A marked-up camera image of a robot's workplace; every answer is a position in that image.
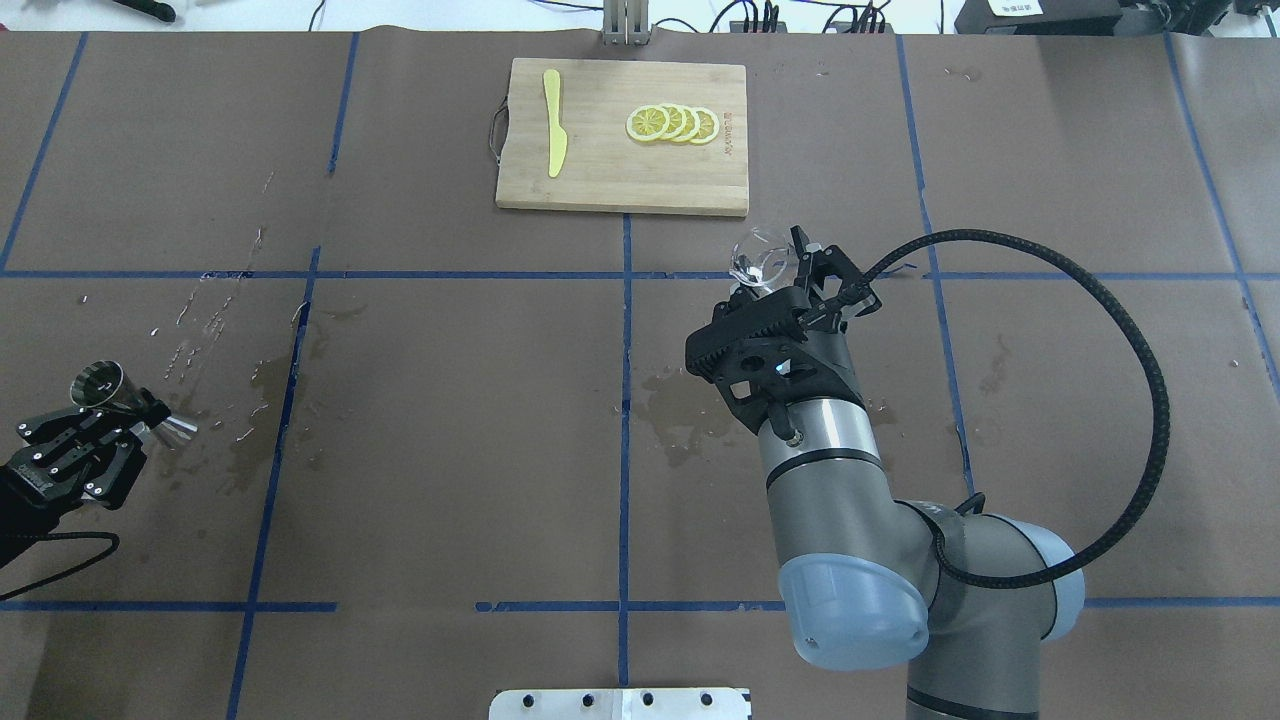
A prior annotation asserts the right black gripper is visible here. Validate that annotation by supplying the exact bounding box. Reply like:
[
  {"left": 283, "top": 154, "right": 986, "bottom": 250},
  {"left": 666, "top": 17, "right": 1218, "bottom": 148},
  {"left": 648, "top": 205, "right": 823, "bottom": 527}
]
[{"left": 716, "top": 225, "right": 883, "bottom": 437}]

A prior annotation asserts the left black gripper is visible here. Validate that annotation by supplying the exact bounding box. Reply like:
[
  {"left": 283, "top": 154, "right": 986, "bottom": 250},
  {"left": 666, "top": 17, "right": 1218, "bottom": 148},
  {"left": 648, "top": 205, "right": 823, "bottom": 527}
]
[{"left": 1, "top": 406, "right": 150, "bottom": 568}]

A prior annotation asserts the clear glass shaker cup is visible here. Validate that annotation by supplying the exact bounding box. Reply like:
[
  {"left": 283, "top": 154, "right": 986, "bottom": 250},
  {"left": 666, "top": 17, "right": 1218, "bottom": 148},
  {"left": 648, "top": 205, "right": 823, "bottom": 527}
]
[{"left": 730, "top": 225, "right": 799, "bottom": 299}]

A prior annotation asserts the steel jigger measuring cup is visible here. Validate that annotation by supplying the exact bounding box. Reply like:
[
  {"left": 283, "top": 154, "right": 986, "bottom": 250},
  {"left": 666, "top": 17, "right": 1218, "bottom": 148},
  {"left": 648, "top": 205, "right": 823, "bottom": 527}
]
[{"left": 69, "top": 360, "right": 198, "bottom": 448}]

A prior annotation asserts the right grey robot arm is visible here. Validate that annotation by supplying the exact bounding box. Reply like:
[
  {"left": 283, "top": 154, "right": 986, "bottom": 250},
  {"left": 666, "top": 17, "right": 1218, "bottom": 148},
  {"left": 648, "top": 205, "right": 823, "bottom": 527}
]
[{"left": 686, "top": 227, "right": 1085, "bottom": 719}]

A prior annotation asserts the lemon slice back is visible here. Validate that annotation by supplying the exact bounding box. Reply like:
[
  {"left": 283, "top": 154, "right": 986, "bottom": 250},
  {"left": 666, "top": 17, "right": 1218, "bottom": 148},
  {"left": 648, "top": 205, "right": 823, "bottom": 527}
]
[{"left": 687, "top": 108, "right": 721, "bottom": 146}]

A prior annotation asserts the lemon slice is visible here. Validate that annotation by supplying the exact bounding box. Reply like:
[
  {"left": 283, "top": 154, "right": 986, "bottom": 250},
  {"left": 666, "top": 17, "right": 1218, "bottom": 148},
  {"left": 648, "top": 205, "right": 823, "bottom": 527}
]
[
  {"left": 659, "top": 102, "right": 692, "bottom": 142},
  {"left": 687, "top": 108, "right": 721, "bottom": 146},
  {"left": 673, "top": 106, "right": 701, "bottom": 143},
  {"left": 625, "top": 104, "right": 671, "bottom": 143}
]

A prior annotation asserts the lemon slice front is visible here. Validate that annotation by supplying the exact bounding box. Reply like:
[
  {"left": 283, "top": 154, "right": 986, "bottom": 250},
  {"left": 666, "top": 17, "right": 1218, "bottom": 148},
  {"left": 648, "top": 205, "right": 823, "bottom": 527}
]
[{"left": 625, "top": 104, "right": 671, "bottom": 143}]

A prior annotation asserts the bamboo cutting board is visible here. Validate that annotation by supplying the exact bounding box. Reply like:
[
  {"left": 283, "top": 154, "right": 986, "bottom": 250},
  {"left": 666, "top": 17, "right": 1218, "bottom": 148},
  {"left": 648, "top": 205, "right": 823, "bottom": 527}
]
[{"left": 495, "top": 58, "right": 750, "bottom": 218}]

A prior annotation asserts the yellow plastic knife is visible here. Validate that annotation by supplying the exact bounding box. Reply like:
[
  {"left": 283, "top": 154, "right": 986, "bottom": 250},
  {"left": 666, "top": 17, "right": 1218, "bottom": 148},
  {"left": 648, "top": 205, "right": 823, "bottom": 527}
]
[{"left": 541, "top": 68, "right": 570, "bottom": 179}]

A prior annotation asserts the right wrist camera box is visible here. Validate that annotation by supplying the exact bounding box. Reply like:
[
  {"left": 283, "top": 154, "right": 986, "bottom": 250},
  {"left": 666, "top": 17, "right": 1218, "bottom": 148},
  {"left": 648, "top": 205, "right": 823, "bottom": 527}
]
[{"left": 685, "top": 286, "right": 806, "bottom": 382}]

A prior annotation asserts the aluminium frame post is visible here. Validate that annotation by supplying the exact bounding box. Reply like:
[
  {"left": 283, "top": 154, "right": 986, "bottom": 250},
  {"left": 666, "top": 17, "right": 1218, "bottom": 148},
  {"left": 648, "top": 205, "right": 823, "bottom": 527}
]
[{"left": 602, "top": 0, "right": 652, "bottom": 46}]

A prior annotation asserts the right braided black cable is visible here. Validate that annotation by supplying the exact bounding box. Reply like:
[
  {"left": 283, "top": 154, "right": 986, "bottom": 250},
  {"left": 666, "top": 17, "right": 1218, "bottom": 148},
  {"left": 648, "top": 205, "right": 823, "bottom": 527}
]
[{"left": 860, "top": 229, "right": 1172, "bottom": 591}]

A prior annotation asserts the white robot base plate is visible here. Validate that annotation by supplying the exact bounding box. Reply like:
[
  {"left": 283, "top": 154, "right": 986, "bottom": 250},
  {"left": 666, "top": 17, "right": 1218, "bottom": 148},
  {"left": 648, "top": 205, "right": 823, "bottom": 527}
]
[{"left": 488, "top": 687, "right": 753, "bottom": 719}]

